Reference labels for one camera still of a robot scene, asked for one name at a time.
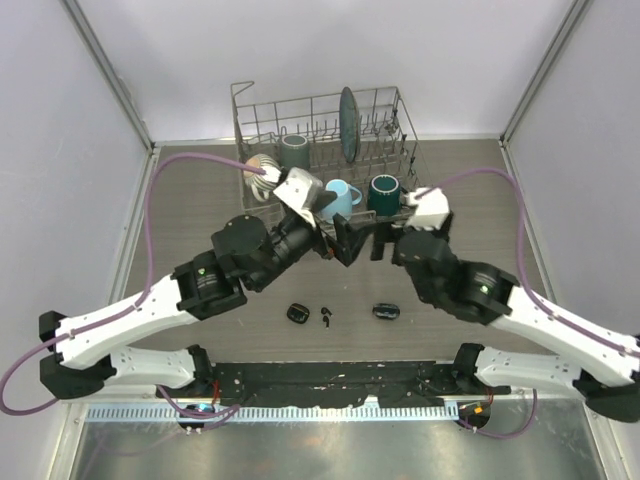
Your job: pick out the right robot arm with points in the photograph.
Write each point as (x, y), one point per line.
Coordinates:
(596, 364)

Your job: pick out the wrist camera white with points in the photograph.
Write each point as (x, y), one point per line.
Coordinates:
(298, 191)
(429, 208)

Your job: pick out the black earbud with stem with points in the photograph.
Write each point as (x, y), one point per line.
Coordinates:
(326, 316)

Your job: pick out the light blue mug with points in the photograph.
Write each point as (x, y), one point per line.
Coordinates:
(347, 197)

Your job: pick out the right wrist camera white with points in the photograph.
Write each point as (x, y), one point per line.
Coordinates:
(429, 208)

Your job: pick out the grey ceramic cup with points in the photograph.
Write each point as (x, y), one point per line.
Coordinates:
(294, 151)

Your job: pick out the striped ceramic mug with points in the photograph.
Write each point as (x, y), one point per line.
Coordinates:
(262, 184)

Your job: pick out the dark teal plate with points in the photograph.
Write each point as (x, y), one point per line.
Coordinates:
(349, 125)

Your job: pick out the dark green mug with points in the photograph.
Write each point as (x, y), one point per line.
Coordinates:
(384, 195)

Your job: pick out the small black earbud case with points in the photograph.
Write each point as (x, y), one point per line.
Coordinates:
(298, 313)

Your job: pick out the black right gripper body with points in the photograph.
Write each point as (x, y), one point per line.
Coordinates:
(386, 232)

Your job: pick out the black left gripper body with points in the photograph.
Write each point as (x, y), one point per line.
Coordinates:
(323, 241)

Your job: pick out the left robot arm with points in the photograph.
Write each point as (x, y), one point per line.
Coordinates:
(94, 350)

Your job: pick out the white slotted cable duct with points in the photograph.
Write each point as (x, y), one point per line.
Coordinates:
(369, 411)

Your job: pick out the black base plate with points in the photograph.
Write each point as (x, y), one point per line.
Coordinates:
(333, 384)

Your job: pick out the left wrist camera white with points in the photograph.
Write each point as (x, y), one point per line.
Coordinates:
(298, 191)

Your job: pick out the metal wire dish rack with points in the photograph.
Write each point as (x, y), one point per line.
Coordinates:
(389, 144)

